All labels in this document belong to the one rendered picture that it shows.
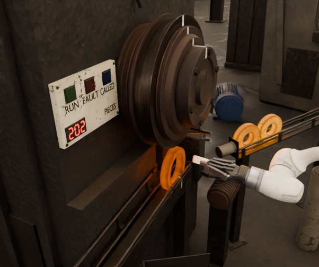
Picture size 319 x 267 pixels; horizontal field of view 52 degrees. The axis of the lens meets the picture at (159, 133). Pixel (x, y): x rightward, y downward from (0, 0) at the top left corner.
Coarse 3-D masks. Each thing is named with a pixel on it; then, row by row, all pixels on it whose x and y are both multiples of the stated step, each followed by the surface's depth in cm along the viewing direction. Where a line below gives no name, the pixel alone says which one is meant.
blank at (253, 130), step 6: (240, 126) 163; (246, 126) 161; (252, 126) 163; (240, 132) 161; (246, 132) 163; (252, 132) 165; (258, 132) 167; (234, 138) 163; (240, 138) 162; (252, 138) 167; (258, 138) 169; (240, 144) 164; (246, 144) 167; (240, 150) 166
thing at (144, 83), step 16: (192, 16) 113; (160, 32) 100; (144, 48) 99; (160, 48) 96; (144, 64) 98; (160, 64) 98; (144, 80) 98; (144, 96) 99; (144, 112) 101; (144, 128) 106; (160, 144) 110; (176, 144) 123
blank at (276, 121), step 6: (270, 114) 169; (264, 120) 167; (270, 120) 167; (276, 120) 170; (258, 126) 168; (264, 126) 167; (276, 126) 172; (264, 132) 169; (270, 132) 174; (276, 132) 174
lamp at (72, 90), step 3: (72, 87) 85; (66, 90) 83; (69, 90) 84; (72, 90) 85; (75, 90) 86; (66, 93) 83; (69, 93) 84; (72, 93) 85; (75, 93) 86; (66, 96) 84; (69, 96) 84; (72, 96) 85; (75, 96) 86; (66, 99) 84; (69, 99) 85; (72, 99) 86; (75, 99) 87
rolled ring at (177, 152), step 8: (168, 152) 129; (176, 152) 130; (184, 152) 138; (168, 160) 127; (176, 160) 140; (184, 160) 140; (168, 168) 126; (176, 168) 140; (160, 176) 128; (168, 176) 127; (176, 176) 139; (168, 184) 128
